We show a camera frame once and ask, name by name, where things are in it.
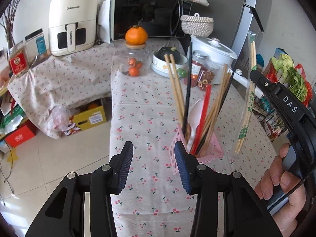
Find bundle of chopsticks and spoon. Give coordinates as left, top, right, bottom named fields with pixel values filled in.
left=197, top=64, right=229, bottom=153

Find white plastic spoon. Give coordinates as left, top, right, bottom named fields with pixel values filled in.
left=188, top=99, right=204, bottom=141

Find yellow cardboard box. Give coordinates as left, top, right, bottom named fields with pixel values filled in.
left=70, top=98, right=108, bottom=131

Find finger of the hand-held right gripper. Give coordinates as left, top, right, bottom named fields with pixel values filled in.
left=249, top=70, right=273, bottom=93

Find jar of dried fruit rings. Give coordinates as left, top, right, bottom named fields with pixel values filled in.
left=197, top=59, right=221, bottom=92

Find blue packet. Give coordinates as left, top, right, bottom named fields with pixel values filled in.
left=273, top=47, right=288, bottom=62

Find red label jar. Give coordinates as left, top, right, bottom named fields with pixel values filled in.
left=7, top=41, right=29, bottom=77

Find red chopstick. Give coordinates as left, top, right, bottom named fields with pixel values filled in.
left=190, top=84, right=212, bottom=155

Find cream air fryer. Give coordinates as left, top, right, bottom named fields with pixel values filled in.
left=48, top=0, right=99, bottom=56

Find black lid clear jar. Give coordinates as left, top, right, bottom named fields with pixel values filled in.
left=25, top=29, right=48, bottom=62

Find pink perforated utensil holder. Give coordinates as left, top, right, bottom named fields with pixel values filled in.
left=168, top=123, right=225, bottom=176

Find black wire rack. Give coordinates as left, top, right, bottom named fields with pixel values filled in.
left=252, top=62, right=297, bottom=144

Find large orange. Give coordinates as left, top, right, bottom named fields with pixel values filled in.
left=125, top=25, right=148, bottom=45

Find black chopstick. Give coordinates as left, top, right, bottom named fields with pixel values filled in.
left=206, top=70, right=235, bottom=144
left=182, top=42, right=193, bottom=135

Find leafy greens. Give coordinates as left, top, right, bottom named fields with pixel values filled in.
left=270, top=54, right=308, bottom=102

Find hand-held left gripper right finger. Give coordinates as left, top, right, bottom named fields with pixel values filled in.
left=174, top=141, right=283, bottom=237

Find jar of red dried fruit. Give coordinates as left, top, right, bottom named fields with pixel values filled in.
left=190, top=50, right=208, bottom=86

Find black microwave oven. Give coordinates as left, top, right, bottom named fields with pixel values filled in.
left=109, top=0, right=192, bottom=41

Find wooden chopstick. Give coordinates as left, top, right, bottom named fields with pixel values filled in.
left=169, top=53, right=189, bottom=129
left=201, top=70, right=233, bottom=153
left=164, top=54, right=185, bottom=129

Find clear plastic bag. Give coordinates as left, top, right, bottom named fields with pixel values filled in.
left=47, top=105, right=72, bottom=132

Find woven basket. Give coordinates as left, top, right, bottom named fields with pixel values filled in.
left=181, top=13, right=214, bottom=36

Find red cardboard box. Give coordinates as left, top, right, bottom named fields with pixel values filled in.
left=4, top=125, right=37, bottom=149

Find dark green squash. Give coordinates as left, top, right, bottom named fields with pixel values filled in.
left=158, top=46, right=184, bottom=62

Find white cloth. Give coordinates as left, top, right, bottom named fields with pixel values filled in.
left=97, top=0, right=116, bottom=43

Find white cooking pot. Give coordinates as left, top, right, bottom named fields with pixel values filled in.
left=190, top=35, right=263, bottom=97

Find red plastic bag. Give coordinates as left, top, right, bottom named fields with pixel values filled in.
left=294, top=64, right=313, bottom=106

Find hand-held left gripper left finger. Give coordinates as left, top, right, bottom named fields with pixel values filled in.
left=25, top=141, right=135, bottom=237

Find bare twigs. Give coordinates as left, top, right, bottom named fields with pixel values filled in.
left=0, top=0, right=30, bottom=52

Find cherry printed tablecloth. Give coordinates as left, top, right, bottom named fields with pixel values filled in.
left=7, top=38, right=279, bottom=237

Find bamboo chopsticks packet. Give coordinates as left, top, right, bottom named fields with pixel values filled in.
left=233, top=31, right=258, bottom=155

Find colourful snack packet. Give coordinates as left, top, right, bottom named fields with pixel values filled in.
left=63, top=122, right=81, bottom=136

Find white ceramic bowl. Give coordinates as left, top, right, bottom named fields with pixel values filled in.
left=151, top=51, right=188, bottom=77

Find person's right hand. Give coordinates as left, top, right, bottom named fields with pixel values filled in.
left=254, top=143, right=308, bottom=230

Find grey refrigerator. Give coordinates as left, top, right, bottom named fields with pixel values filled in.
left=231, top=0, right=274, bottom=79

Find clear glass jar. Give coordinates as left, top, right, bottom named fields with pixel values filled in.
left=120, top=42, right=151, bottom=77

